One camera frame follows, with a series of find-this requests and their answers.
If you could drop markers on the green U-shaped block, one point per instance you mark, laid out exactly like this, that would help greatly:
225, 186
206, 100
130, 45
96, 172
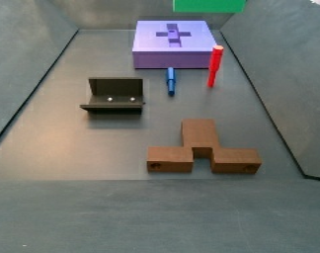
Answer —
209, 6

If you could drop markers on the purple board with cross slot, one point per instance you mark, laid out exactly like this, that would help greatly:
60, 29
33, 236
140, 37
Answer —
177, 44

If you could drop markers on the brown T-shaped block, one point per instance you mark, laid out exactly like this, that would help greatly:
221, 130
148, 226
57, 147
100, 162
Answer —
201, 144

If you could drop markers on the blue cylindrical peg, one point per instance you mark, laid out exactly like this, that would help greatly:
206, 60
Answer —
170, 81

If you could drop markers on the red cylindrical peg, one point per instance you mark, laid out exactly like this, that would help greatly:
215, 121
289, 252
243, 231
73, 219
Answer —
216, 57

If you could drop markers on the black angle bracket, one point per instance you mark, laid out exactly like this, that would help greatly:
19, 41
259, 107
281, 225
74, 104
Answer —
116, 94

